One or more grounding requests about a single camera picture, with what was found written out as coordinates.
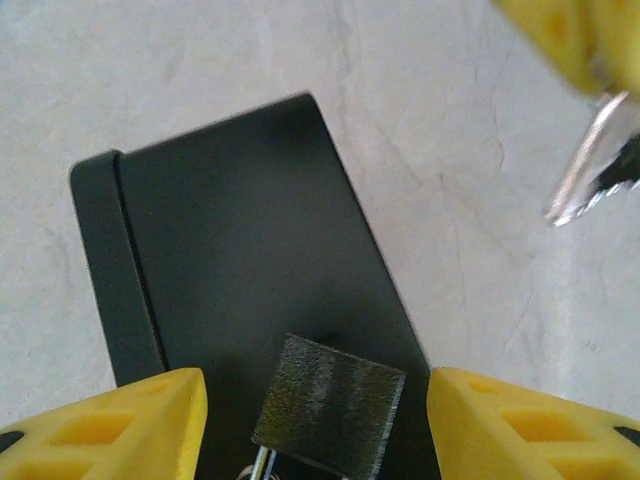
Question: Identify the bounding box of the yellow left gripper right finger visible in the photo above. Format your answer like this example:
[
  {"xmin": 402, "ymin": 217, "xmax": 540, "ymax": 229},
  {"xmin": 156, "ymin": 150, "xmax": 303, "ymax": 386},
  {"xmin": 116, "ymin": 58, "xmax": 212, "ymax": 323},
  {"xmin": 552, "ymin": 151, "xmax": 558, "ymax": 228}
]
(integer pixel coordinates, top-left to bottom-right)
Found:
[{"xmin": 428, "ymin": 366, "xmax": 640, "ymax": 480}]

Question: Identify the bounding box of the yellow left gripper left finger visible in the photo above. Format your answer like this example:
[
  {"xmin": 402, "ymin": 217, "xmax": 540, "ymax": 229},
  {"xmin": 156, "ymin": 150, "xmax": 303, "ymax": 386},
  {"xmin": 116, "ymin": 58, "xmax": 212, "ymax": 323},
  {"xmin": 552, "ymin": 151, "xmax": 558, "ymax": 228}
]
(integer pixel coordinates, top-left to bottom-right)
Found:
[{"xmin": 0, "ymin": 367, "xmax": 209, "ymax": 480}]

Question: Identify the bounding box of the silver key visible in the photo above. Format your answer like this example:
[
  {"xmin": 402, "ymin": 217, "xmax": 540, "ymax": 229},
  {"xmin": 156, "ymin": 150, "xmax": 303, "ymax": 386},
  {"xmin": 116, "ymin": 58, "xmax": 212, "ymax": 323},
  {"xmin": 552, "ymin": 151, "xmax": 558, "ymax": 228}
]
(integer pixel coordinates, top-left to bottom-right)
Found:
[{"xmin": 543, "ymin": 90, "xmax": 640, "ymax": 229}]

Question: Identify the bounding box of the black starry night tin box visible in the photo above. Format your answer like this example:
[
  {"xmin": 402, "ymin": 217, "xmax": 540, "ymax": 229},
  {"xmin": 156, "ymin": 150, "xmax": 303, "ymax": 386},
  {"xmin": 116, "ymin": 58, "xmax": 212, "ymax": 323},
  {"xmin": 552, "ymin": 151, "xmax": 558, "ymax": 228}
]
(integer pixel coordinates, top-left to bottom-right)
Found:
[{"xmin": 68, "ymin": 91, "xmax": 442, "ymax": 480}]

